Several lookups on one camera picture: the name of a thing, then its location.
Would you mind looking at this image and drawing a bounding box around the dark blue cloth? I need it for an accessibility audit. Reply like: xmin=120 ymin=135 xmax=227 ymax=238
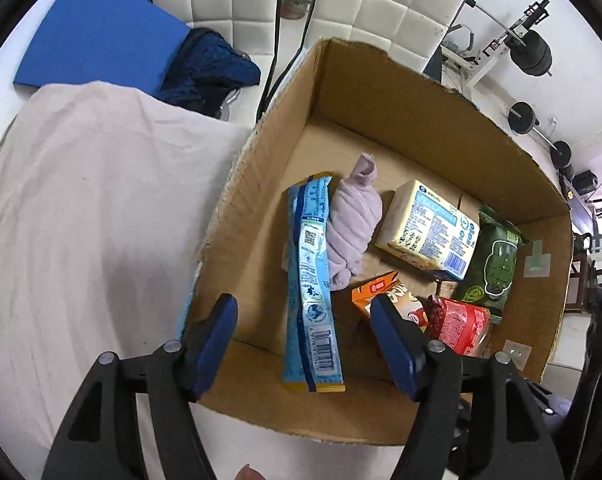
xmin=158 ymin=27 xmax=262 ymax=113

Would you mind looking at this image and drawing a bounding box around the white bench press rack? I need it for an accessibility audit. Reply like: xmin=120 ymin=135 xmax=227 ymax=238
xmin=441 ymin=0 xmax=552 ymax=98

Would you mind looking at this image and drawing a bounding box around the green wet wipes packet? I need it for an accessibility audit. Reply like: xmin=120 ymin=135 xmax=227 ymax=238
xmin=453 ymin=205 xmax=530 ymax=317

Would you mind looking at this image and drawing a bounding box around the black weight bench pad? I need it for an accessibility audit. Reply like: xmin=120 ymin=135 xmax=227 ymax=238
xmin=423 ymin=47 xmax=444 ymax=83

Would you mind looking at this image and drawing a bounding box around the yellow tissue pack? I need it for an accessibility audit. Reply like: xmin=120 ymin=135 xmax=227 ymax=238
xmin=375 ymin=179 xmax=480 ymax=282

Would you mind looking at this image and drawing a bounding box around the blue foam mat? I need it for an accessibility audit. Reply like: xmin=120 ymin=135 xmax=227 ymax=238
xmin=13 ymin=0 xmax=192 ymax=97

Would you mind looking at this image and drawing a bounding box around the black speaker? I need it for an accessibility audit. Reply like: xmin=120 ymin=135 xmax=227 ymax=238
xmin=573 ymin=170 xmax=599 ymax=195

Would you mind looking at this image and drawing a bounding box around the racked barbell with black plates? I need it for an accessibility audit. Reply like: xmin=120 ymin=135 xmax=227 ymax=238
xmin=466 ymin=0 xmax=554 ymax=77

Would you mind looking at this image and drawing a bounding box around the short barbell with black plates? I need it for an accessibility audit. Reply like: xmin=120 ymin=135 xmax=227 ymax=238
xmin=508 ymin=101 xmax=572 ymax=167

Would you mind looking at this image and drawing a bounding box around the lilac sock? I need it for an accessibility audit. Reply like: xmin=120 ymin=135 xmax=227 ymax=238
xmin=326 ymin=152 xmax=384 ymax=291

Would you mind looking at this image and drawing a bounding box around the long blue snack packet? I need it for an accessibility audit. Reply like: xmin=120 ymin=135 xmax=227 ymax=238
xmin=281 ymin=174 xmax=346 ymax=393

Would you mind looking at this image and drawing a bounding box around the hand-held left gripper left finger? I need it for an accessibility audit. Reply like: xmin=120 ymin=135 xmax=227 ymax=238
xmin=41 ymin=293 xmax=239 ymax=480

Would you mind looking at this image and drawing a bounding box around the cardboard box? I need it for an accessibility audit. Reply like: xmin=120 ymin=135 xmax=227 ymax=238
xmin=178 ymin=37 xmax=574 ymax=448

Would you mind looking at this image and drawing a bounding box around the orange cartoon snack packet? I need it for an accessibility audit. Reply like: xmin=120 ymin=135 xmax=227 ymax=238
xmin=351 ymin=271 xmax=429 ymax=333

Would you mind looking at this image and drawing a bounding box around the red snack packet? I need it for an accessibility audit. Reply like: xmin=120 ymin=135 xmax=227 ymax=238
xmin=425 ymin=295 xmax=492 ymax=358

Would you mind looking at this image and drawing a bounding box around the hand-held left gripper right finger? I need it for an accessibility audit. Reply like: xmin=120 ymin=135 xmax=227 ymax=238
xmin=370 ymin=294 xmax=566 ymax=480

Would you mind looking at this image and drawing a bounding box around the grey table cloth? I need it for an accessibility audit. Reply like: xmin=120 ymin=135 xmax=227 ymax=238
xmin=0 ymin=82 xmax=406 ymax=480

